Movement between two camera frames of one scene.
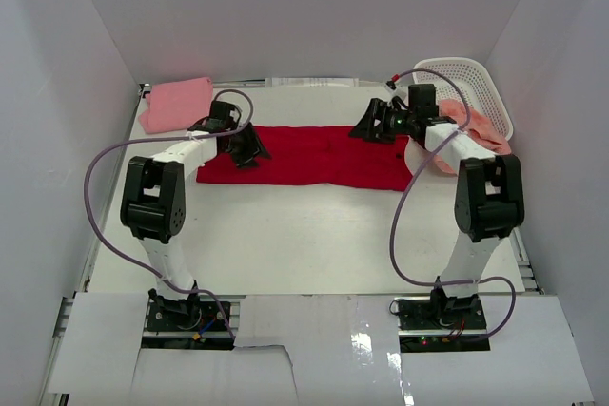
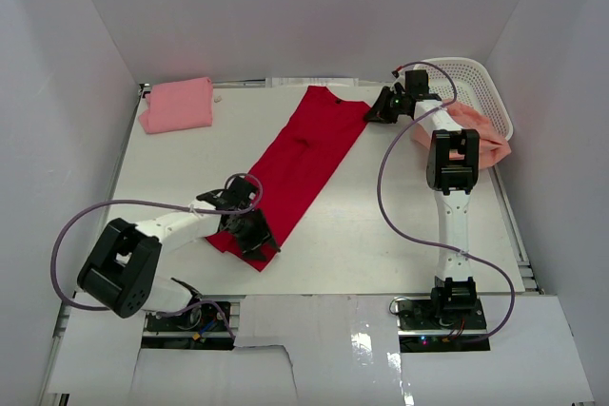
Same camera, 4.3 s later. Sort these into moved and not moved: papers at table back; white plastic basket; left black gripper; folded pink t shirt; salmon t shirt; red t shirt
Moved: red t shirt; left black gripper
Not moved: white plastic basket; salmon t shirt; papers at table back; folded pink t shirt
